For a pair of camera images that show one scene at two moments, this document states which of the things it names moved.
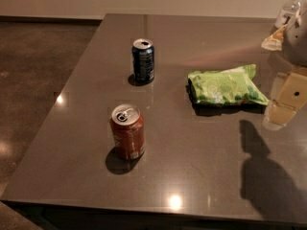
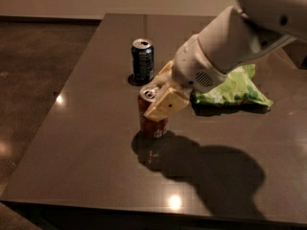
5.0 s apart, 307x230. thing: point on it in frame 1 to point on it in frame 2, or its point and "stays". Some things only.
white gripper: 295,43 to 192,67
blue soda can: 143,60 stays
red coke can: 128,131 to 149,127
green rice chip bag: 236,86 stays
